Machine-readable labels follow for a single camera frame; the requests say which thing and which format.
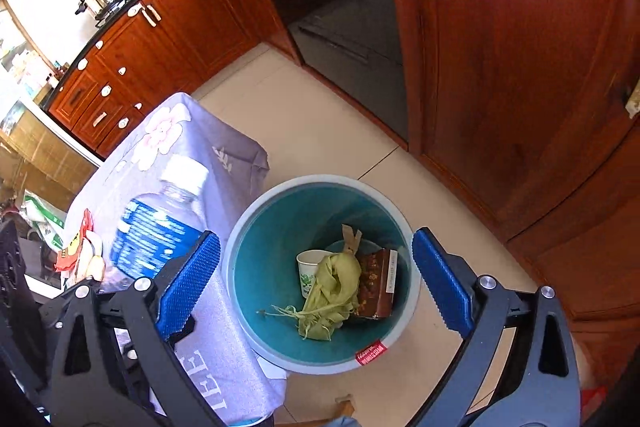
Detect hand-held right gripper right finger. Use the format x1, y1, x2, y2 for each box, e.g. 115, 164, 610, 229
410, 228, 581, 427

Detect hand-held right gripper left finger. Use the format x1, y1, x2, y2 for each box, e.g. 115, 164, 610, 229
47, 231, 226, 427

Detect brown cardboard box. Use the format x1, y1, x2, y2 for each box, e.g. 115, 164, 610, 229
350, 248, 401, 320

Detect red snack bag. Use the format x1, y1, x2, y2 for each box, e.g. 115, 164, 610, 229
54, 208, 106, 282

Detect clear plastic water bottle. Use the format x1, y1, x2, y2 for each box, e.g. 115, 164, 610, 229
109, 155, 211, 288

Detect grey bin with teal inside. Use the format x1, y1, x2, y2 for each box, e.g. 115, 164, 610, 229
221, 175, 423, 375

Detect green corn husk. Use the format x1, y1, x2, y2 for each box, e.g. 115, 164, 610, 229
257, 251, 362, 342

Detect white paper cup green print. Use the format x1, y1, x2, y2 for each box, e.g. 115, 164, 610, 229
296, 250, 333, 299

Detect green and white shopping bag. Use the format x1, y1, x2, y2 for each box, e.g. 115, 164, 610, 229
20, 189, 68, 233

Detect purple floral tablecloth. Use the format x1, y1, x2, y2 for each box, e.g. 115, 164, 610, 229
65, 93, 288, 427

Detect glass sliding door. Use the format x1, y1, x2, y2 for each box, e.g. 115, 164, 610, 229
0, 0, 103, 208

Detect wooden kitchen cabinets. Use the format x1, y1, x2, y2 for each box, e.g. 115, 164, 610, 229
45, 0, 640, 358

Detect black built-in oven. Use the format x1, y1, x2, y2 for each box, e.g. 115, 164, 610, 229
243, 0, 411, 142

